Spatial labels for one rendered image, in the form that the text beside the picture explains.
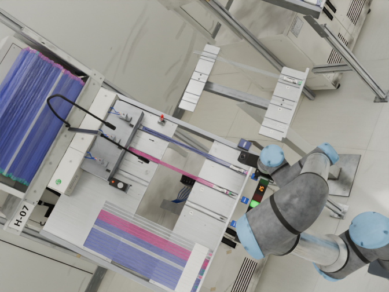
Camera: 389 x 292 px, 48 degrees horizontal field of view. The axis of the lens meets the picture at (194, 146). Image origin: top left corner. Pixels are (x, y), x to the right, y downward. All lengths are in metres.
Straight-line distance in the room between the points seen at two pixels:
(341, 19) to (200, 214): 1.58
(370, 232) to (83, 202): 1.16
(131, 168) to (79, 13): 1.95
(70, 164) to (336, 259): 1.12
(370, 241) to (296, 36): 1.46
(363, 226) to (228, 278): 1.11
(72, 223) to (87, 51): 1.93
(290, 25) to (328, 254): 1.51
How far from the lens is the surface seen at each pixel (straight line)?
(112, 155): 1.89
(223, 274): 2.34
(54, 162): 1.96
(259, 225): 1.08
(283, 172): 1.46
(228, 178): 1.88
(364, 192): 2.43
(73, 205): 1.96
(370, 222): 1.42
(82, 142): 1.92
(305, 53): 2.61
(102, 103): 1.95
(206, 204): 1.87
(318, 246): 1.28
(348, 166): 2.54
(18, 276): 3.65
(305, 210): 1.06
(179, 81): 3.99
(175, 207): 2.26
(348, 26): 2.94
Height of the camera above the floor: 1.95
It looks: 33 degrees down
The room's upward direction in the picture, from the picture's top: 57 degrees counter-clockwise
